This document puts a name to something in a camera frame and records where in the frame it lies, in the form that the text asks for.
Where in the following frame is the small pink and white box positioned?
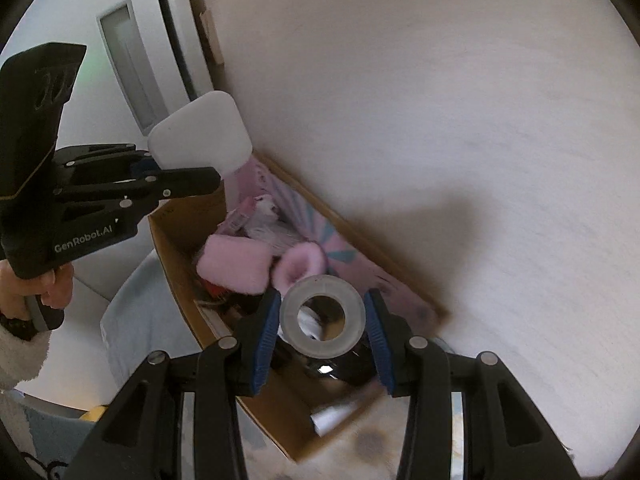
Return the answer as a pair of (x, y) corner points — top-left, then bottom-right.
(216, 199), (256, 236)

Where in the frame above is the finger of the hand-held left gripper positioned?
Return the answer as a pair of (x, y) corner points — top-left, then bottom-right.
(52, 166), (222, 222)
(54, 144), (157, 177)

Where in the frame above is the cardboard box with striped flaps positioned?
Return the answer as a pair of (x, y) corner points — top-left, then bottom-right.
(148, 152), (451, 463)

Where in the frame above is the floral blanket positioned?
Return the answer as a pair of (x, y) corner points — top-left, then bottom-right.
(100, 252), (416, 480)

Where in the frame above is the white door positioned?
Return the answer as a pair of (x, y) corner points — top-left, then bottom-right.
(0, 0), (216, 281)

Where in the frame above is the white packet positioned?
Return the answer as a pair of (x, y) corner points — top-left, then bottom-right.
(310, 396), (368, 436)

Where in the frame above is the red and black lipstick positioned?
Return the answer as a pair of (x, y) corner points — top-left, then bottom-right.
(202, 280), (236, 306)

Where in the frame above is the clear tape roll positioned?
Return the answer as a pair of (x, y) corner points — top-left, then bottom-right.
(279, 275), (368, 359)

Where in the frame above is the pink fluffy cloth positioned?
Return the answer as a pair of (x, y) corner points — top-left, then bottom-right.
(194, 234), (273, 295)

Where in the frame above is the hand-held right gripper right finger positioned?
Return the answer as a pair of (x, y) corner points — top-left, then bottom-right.
(362, 290), (583, 480)

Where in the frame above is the person's left hand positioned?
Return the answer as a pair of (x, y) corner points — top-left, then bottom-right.
(0, 260), (76, 320)

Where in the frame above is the light blue rug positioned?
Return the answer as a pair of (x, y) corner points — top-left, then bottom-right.
(0, 395), (108, 480)

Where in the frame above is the grey recessed door handle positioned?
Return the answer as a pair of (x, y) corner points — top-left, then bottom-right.
(97, 2), (168, 136)

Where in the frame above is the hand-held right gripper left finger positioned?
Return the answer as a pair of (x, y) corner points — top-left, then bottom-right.
(87, 290), (283, 480)

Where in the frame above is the person's left forearm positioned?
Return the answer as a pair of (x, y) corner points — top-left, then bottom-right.
(0, 310), (53, 393)

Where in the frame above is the round pink fluffy pad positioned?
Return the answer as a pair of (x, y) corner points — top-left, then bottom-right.
(271, 242), (328, 291)

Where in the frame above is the white desktop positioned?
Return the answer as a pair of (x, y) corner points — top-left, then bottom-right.
(12, 255), (151, 418)

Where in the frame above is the white rounded square case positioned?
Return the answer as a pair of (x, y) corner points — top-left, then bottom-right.
(148, 91), (253, 177)

